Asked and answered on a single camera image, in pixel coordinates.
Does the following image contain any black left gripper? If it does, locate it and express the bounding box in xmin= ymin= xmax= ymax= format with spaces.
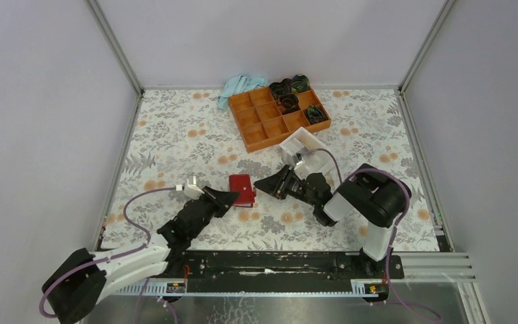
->
xmin=190 ymin=187 xmax=240 ymax=241

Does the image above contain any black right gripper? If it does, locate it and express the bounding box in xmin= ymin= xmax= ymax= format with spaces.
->
xmin=254 ymin=164 xmax=318 ymax=208

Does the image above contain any rolled tie dark striped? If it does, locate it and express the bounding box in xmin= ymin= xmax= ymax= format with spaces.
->
xmin=268 ymin=78 xmax=293 ymax=101

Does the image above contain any light blue cloth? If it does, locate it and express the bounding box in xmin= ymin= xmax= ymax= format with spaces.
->
xmin=218 ymin=74 xmax=268 ymax=111

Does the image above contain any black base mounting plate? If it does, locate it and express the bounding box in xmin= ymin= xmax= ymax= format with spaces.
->
xmin=156 ymin=250 xmax=405 ymax=294

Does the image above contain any red leather card holder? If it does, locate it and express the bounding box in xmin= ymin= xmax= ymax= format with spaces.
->
xmin=229 ymin=174 xmax=256 ymax=208

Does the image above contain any rolled tie orange pattern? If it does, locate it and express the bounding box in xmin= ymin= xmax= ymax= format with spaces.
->
xmin=277 ymin=93 xmax=300 ymax=115

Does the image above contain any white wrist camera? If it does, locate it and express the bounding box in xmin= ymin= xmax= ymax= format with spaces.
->
xmin=183 ymin=175 xmax=204 ymax=200
xmin=291 ymin=153 xmax=306 ymax=169

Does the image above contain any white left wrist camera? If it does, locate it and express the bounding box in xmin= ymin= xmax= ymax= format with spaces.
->
xmin=183 ymin=175 xmax=204 ymax=200

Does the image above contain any rolled tie green pattern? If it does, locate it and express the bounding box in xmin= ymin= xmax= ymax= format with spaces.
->
xmin=304 ymin=104 xmax=328 ymax=125

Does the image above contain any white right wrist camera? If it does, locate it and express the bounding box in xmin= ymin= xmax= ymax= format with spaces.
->
xmin=291 ymin=153 xmax=306 ymax=169

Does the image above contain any rolled tie yellow green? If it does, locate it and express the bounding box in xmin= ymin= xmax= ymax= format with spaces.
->
xmin=291 ymin=74 xmax=311 ymax=94

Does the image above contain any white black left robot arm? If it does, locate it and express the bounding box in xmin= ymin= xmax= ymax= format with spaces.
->
xmin=38 ymin=184 xmax=240 ymax=323

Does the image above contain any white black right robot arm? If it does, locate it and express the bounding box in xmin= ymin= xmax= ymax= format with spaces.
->
xmin=254 ymin=163 xmax=411 ymax=278

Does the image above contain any white card box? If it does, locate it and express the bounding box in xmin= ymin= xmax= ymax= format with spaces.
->
xmin=278 ymin=127 xmax=335 ymax=179

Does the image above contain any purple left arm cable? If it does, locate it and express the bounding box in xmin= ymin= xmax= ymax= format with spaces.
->
xmin=38 ymin=186 xmax=186 ymax=324

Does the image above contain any orange wooden compartment tray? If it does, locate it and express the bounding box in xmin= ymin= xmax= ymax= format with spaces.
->
xmin=228 ymin=82 xmax=332 ymax=153

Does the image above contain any floral patterned table mat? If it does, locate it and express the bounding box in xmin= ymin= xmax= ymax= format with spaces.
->
xmin=100 ymin=89 xmax=439 ymax=252

